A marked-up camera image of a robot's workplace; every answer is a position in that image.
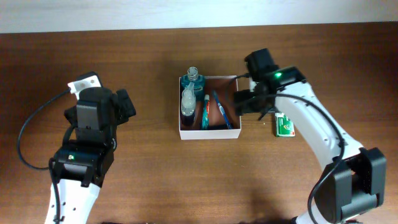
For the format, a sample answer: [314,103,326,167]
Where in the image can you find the clear foam soap pump bottle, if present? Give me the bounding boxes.
[180,82,197,126]

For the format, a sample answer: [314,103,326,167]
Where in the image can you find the blue white toothbrush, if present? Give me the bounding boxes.
[212,90,233,129]

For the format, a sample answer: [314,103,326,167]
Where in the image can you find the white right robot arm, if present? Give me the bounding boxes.
[233,49,387,223]

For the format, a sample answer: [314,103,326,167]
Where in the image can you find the teal Listerine mouthwash bottle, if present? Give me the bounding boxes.
[181,67,205,101]

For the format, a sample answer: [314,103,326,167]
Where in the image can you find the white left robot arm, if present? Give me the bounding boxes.
[45,87,136,223]

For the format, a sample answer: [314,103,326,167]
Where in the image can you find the red green toothpaste tube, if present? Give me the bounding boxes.
[201,95,210,130]

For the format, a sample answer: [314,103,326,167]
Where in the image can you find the black left camera cable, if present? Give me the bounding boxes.
[16,88,72,171]

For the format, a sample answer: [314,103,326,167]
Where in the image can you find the pink white cardboard box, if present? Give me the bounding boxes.
[178,75,242,140]

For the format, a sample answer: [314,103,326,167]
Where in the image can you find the green white soap box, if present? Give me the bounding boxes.
[274,113,295,138]

